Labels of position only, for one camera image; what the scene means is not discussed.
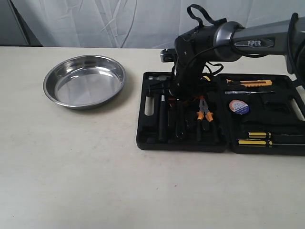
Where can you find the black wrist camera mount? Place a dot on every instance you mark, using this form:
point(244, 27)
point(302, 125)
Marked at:
point(168, 55)

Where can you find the orange handled pliers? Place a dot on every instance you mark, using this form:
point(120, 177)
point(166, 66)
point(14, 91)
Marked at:
point(204, 116)

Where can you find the yellow black screwdriver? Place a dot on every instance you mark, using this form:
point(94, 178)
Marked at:
point(268, 134)
point(265, 143)

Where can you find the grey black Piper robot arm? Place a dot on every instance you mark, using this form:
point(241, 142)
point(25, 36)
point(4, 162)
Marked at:
point(228, 41)

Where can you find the round stainless steel pan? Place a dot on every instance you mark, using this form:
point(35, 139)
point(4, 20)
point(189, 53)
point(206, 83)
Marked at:
point(85, 82)

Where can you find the yellow black screwdriver upper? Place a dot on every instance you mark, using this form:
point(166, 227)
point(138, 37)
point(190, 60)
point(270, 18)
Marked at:
point(268, 134)

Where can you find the voltage tester pen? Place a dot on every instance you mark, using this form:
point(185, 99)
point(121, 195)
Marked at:
point(248, 92)

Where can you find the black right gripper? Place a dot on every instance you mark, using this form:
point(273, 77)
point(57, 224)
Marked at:
point(186, 80)

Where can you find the electrical tape roll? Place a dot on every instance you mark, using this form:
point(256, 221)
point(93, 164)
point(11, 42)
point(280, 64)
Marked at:
point(239, 107)

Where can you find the black handled hammer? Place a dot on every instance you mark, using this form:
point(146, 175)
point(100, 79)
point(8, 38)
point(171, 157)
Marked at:
point(161, 87)

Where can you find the white backdrop curtain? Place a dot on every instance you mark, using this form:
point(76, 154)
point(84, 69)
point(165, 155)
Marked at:
point(138, 23)

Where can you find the black tool case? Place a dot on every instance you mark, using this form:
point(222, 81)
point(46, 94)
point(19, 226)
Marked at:
point(282, 112)

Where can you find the yellow black screwdriver lower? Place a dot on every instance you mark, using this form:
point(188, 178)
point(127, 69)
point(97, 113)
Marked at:
point(265, 143)

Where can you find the yellow utility knife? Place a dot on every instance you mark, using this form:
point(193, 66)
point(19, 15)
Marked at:
point(251, 83)

